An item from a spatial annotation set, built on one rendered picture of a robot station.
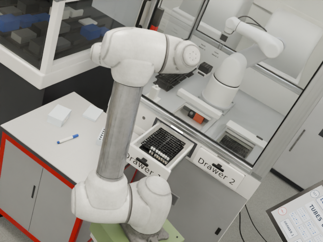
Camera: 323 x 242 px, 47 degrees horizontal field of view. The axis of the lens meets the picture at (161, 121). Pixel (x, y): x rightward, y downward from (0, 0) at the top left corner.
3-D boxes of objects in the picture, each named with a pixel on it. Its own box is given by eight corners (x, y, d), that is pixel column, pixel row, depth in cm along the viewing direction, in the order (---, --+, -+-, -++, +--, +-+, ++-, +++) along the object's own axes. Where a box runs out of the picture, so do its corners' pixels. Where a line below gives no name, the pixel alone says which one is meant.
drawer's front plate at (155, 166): (162, 187, 193) (169, 172, 187) (118, 155, 200) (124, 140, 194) (164, 185, 194) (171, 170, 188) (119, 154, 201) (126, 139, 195)
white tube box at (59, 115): (60, 127, 210) (62, 120, 207) (46, 121, 210) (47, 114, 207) (69, 116, 221) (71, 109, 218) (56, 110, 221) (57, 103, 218)
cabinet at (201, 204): (195, 278, 254) (250, 201, 210) (80, 190, 279) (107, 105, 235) (239, 202, 330) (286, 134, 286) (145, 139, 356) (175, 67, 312)
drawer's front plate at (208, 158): (235, 190, 211) (244, 176, 205) (192, 161, 218) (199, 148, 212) (236, 188, 212) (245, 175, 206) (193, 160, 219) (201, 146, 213)
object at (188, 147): (162, 181, 194) (166, 173, 190) (123, 153, 200) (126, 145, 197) (194, 148, 226) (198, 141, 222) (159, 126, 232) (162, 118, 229)
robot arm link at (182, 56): (190, 42, 137) (155, 36, 133) (212, 38, 120) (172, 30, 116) (185, 78, 138) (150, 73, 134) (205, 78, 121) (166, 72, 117)
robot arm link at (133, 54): (126, 233, 146) (68, 232, 139) (119, 206, 160) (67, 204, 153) (175, 40, 116) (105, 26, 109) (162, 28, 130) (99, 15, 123)
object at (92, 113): (94, 122, 225) (95, 120, 224) (81, 116, 225) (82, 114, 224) (102, 112, 235) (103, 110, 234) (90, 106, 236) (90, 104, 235)
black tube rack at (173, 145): (163, 169, 201) (167, 161, 197) (137, 151, 205) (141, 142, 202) (181, 151, 219) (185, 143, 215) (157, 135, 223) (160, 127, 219)
